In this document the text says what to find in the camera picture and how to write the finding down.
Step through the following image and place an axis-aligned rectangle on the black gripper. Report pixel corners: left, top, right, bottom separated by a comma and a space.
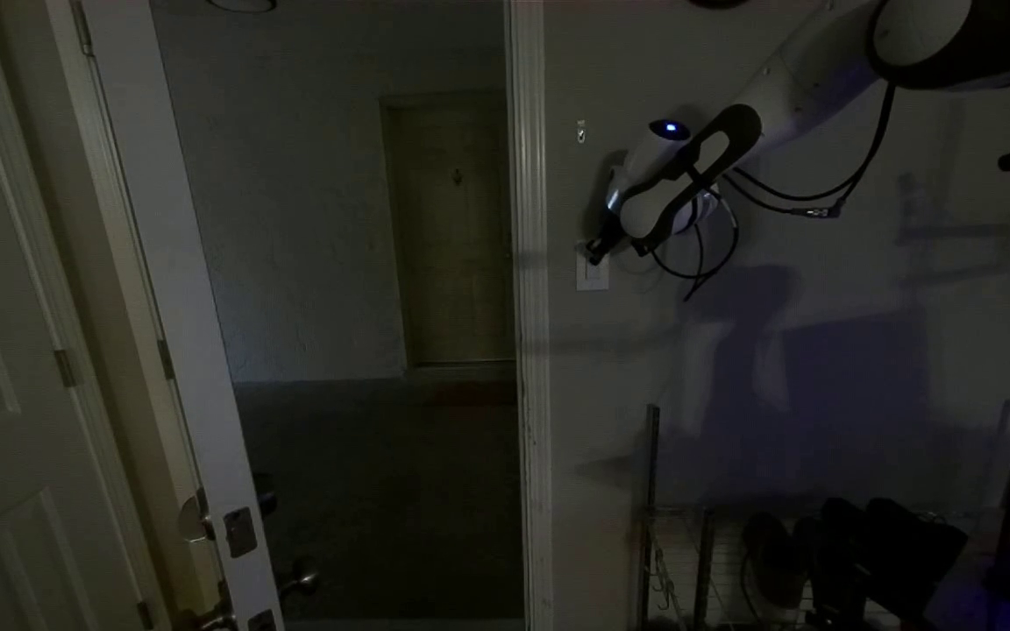
580, 146, 658, 267

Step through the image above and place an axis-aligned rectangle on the brown hallway door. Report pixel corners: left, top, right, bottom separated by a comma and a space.
378, 87, 519, 377

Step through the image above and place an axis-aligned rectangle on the dark slipper shoe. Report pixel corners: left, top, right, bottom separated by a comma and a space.
809, 495, 873, 631
863, 495, 975, 631

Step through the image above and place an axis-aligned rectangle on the white open door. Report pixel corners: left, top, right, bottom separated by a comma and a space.
47, 0, 287, 631

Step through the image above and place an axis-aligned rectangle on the metal door latch plate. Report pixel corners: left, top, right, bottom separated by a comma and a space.
222, 503, 260, 560

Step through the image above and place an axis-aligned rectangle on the white paneled closet door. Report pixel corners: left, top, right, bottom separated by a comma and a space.
0, 0, 167, 631

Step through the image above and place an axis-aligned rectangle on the white light switch plate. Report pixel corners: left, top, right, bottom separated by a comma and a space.
575, 248, 613, 294

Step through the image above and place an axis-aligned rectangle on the white door frame trim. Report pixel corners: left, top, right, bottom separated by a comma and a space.
503, 0, 560, 631

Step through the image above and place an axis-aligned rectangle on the long black robot cable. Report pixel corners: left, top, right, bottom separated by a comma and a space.
721, 80, 900, 224

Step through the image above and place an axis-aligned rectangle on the metal wire shoe rack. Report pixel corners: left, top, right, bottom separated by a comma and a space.
637, 396, 1010, 631

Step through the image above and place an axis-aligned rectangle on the metal door handle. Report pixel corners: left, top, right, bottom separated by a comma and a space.
278, 560, 322, 600

